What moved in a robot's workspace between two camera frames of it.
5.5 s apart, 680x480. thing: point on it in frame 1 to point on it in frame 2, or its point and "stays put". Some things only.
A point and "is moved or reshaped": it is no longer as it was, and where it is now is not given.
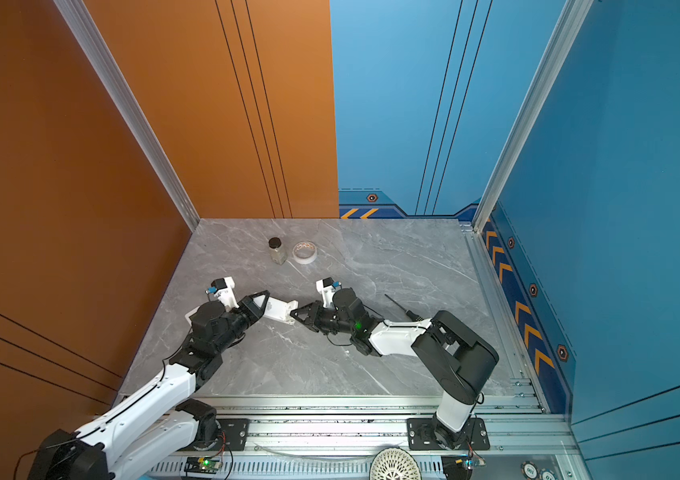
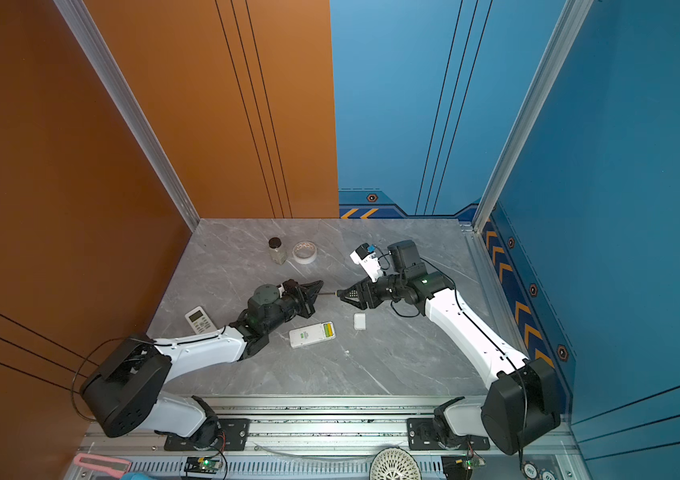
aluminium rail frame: [339, 437] stays put
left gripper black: [247, 307] to [303, 295]
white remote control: [280, 311] is moved or reshaped
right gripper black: [315, 312] to [363, 289]
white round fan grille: [395, 463] stays put
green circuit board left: [202, 465] stays put
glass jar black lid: [277, 252] stays put
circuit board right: [457, 467] stays put
